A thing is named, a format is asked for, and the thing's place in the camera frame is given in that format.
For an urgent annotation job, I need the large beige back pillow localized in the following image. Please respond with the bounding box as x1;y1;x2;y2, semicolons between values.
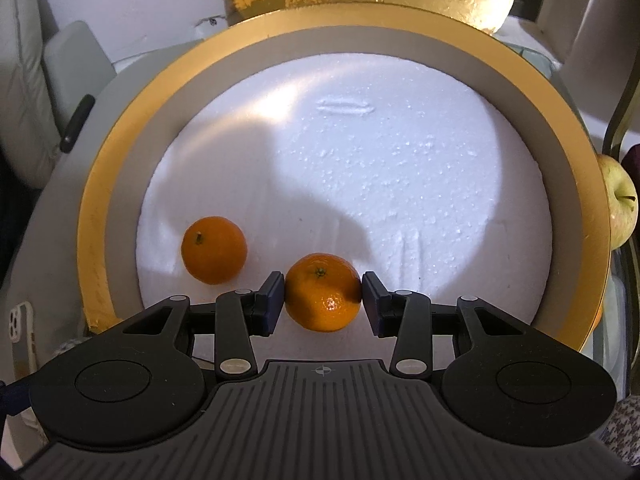
0;0;62;188

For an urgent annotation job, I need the tangerine with green stem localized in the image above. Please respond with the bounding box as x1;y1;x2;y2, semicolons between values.
181;216;248;286

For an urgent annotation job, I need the grey patterned cloth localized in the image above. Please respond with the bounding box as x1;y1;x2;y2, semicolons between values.
596;394;640;463

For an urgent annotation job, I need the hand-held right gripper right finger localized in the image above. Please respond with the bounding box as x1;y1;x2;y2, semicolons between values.
361;271;521;379

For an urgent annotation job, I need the tangerine with glossy spot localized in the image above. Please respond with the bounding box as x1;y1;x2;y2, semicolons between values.
284;253;363;333

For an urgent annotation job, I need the yellow-green apple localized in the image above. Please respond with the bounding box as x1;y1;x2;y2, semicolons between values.
595;153;639;250

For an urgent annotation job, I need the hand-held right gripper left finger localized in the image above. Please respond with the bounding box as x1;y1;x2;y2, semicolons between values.
122;271;287;379

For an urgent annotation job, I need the metal fruit stand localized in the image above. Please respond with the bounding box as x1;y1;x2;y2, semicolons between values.
601;72;640;163

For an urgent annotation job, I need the round gold box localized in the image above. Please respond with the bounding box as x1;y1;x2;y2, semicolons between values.
76;9;612;356

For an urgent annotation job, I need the small grey cushion block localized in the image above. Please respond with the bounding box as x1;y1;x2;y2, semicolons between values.
42;21;117;153

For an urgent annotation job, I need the phone in white case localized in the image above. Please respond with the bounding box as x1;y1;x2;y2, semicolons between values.
8;300;34;357

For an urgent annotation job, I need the black oblong case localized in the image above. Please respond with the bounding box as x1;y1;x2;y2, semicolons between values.
59;94;96;154

